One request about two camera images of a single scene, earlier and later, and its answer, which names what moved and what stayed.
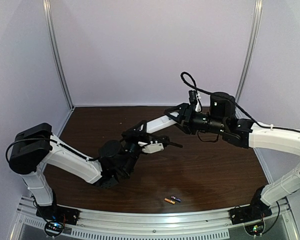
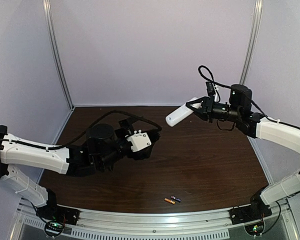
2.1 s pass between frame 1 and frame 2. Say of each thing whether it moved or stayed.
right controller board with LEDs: stayed
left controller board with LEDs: stayed
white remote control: moved
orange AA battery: stayed
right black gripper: moved
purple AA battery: stayed
